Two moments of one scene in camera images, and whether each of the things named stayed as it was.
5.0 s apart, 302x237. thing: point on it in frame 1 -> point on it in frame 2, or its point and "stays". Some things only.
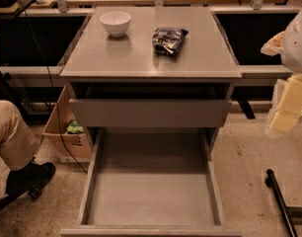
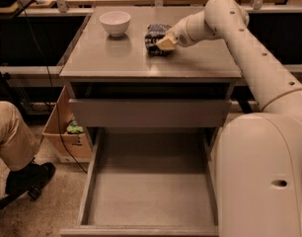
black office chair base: x=33 y=192 stays
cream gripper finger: x=283 y=120 -> x=168 y=42
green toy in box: x=74 y=128 stays
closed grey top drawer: x=150 y=113 stays
